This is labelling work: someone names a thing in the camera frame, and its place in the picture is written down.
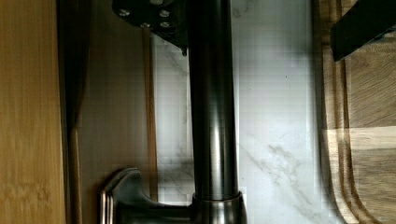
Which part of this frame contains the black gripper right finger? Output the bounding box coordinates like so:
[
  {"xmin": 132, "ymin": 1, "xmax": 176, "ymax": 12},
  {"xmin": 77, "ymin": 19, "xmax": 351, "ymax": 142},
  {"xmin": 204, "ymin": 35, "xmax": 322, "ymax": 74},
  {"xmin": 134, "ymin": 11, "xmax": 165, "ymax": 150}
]
[{"xmin": 331, "ymin": 0, "xmax": 396, "ymax": 62}]

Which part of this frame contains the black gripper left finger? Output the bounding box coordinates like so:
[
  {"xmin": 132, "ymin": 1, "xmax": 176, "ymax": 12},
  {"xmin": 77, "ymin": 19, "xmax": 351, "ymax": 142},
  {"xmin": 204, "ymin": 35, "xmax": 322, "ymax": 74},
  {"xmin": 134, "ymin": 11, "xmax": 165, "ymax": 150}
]
[{"xmin": 112, "ymin": 0, "xmax": 188, "ymax": 56}]

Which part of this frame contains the dark metal drawer handle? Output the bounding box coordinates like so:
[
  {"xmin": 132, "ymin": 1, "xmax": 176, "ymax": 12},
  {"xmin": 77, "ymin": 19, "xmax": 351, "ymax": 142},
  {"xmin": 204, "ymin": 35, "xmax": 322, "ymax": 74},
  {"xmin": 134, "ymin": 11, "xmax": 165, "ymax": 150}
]
[{"xmin": 98, "ymin": 0, "xmax": 248, "ymax": 224}]

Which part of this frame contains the wooden drawer box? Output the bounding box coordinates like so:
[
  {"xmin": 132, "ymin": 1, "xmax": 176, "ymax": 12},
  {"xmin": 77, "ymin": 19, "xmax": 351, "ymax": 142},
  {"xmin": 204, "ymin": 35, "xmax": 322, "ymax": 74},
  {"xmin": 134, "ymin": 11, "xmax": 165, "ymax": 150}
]
[{"xmin": 0, "ymin": 0, "xmax": 158, "ymax": 224}]

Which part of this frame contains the wooden cutting board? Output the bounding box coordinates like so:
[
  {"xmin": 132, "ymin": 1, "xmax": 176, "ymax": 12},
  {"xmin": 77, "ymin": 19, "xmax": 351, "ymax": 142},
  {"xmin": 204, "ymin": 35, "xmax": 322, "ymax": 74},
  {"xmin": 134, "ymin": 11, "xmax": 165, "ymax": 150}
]
[{"xmin": 311, "ymin": 0, "xmax": 396, "ymax": 224}]

